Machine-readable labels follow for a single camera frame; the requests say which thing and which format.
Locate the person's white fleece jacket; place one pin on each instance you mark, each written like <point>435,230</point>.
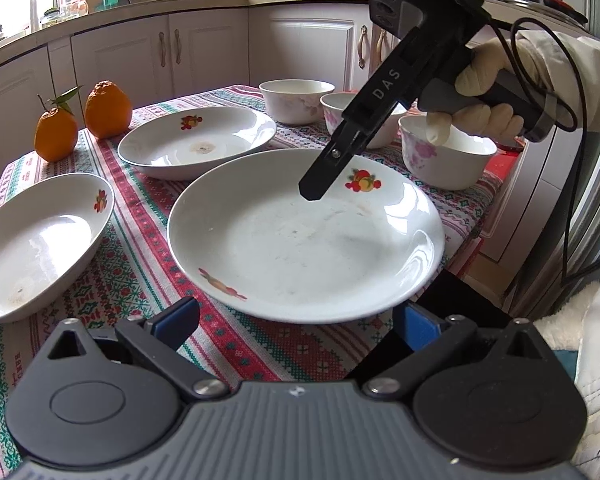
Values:
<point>595,360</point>

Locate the grey metal appliance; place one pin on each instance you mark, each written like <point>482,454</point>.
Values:
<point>545,220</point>

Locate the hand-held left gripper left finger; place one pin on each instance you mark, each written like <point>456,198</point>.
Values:
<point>172,317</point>

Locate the clear glass jar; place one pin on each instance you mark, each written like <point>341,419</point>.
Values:
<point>74,8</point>

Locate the white floral bowl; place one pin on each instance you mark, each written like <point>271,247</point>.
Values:
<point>290,104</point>
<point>445,166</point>
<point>331,111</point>

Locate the white fruit-print plate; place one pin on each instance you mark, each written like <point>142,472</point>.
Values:
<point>215,132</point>
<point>280,250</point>
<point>40,245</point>

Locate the person's right hand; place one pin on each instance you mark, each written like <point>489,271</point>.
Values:
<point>500,57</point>

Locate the red pot lid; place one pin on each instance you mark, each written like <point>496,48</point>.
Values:
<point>555,7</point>

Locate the red green patterned tablecloth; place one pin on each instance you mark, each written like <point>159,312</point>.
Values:
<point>140,270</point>

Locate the orange with green leaf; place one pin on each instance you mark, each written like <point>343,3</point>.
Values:
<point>55,135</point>

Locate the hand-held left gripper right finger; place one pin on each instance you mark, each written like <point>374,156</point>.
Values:
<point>415,325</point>

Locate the bumpy orange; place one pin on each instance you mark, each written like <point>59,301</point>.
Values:
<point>107,110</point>

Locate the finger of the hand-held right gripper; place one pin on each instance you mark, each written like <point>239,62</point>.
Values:
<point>325,175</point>

